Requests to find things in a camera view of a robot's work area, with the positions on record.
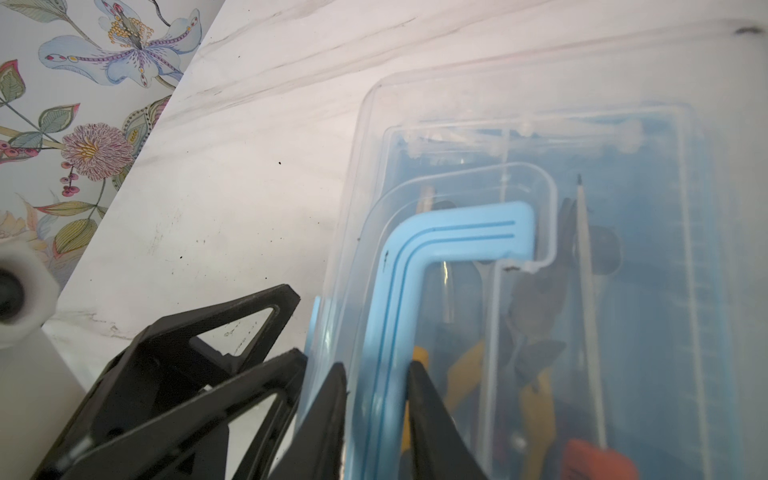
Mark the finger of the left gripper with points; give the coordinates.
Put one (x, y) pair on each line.
(174, 360)
(162, 443)

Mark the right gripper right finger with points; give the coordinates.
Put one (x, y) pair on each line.
(437, 450)

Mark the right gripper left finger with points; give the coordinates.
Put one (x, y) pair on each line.
(316, 450)

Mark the orange black screwdriver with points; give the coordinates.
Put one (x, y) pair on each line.
(583, 459)

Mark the yellow handle pliers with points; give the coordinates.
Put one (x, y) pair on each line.
(537, 301)

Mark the blue transparent plastic toolbox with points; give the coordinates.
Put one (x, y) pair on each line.
(668, 130)

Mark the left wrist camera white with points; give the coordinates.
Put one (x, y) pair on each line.
(39, 393)

